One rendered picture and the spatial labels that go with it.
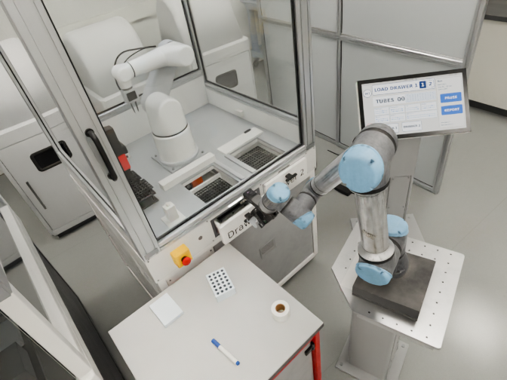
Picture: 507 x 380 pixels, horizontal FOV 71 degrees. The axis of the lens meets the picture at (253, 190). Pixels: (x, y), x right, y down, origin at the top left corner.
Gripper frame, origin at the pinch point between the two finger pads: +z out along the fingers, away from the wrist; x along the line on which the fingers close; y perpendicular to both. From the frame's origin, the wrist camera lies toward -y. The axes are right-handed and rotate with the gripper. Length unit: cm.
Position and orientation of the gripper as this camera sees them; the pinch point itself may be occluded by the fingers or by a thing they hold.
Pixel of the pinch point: (251, 216)
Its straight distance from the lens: 157.6
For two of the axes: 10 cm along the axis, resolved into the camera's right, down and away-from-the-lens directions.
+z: -2.6, 3.8, 8.9
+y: 6.2, 7.7, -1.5
